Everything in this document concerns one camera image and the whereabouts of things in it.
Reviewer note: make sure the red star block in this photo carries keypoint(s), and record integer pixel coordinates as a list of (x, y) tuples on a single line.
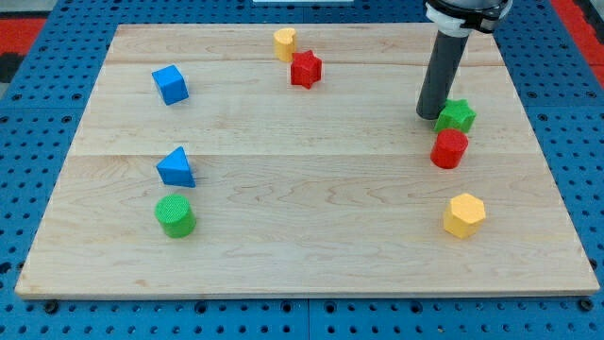
[(306, 69)]

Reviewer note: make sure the green star block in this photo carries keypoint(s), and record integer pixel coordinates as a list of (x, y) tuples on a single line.
[(456, 114)]

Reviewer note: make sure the wooden board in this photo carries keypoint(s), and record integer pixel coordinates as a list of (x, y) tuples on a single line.
[(327, 192)]

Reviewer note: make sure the blue triangle block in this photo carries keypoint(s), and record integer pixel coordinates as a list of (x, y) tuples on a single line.
[(175, 170)]

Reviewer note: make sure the yellow heart block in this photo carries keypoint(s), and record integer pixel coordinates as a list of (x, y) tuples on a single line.
[(284, 40)]

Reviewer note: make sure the green cylinder block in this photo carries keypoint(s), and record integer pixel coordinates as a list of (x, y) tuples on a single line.
[(175, 215)]

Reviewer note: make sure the red cylinder block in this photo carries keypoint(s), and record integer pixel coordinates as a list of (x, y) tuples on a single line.
[(449, 148)]

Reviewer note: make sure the blue cube block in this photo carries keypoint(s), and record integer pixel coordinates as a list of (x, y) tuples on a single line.
[(171, 85)]

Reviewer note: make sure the yellow hexagon block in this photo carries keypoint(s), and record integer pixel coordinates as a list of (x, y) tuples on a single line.
[(464, 215)]

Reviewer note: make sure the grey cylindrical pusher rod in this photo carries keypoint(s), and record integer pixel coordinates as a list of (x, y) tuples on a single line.
[(443, 64)]

